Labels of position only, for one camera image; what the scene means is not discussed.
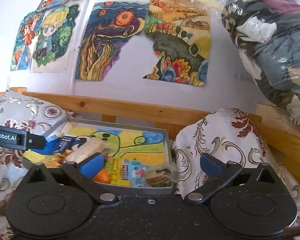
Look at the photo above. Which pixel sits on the floral white red bed cover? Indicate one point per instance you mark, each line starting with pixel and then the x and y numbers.
pixel 216 134

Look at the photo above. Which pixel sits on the dark blue snack packet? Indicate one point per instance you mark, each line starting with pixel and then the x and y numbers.
pixel 60 145

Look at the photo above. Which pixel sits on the yellow snack bar packet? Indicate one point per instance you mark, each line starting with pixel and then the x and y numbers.
pixel 121 171

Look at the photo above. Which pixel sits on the swirly starry night drawing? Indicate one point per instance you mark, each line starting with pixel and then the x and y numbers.
pixel 110 26

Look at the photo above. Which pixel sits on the landscape field drawing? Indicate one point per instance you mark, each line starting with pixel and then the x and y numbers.
pixel 182 36

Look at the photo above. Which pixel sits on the white rice cracker pack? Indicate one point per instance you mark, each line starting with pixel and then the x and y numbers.
pixel 86 150

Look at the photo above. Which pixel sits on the anime girl drawing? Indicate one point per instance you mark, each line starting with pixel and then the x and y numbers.
pixel 43 40

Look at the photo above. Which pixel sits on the blue cartoon snack packet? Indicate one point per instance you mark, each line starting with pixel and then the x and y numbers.
pixel 136 171

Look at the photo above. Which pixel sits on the wooden bed frame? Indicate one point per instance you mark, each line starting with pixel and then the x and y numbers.
pixel 284 139

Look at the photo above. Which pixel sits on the grey tray with cartoon lining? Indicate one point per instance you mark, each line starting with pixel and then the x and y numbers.
pixel 149 146

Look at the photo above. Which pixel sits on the plastic bag of clothes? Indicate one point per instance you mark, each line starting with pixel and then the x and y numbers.
pixel 267 35

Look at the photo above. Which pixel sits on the clear round biscuit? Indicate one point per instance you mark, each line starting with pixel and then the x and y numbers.
pixel 163 175

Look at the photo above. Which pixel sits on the gold duck heart snack packet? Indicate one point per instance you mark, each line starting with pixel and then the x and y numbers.
pixel 57 160

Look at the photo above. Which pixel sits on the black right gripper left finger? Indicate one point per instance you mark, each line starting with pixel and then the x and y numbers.
pixel 81 176

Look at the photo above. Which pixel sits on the orange tangerine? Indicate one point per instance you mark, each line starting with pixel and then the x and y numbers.
pixel 102 177

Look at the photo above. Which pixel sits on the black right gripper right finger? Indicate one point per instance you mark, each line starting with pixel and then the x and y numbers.
pixel 220 176

